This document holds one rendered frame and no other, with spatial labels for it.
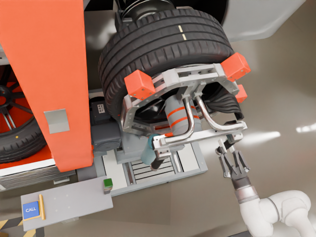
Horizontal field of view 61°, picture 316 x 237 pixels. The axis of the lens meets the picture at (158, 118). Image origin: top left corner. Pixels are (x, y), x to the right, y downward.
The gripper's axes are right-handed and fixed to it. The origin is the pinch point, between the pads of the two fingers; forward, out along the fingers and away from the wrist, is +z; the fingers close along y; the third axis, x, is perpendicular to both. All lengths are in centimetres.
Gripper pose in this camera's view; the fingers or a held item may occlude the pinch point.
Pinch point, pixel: (225, 145)
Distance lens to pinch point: 129.5
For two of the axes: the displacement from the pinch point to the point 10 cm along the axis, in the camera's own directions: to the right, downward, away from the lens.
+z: -2.8, -8.8, 3.7
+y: 9.4, -1.7, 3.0
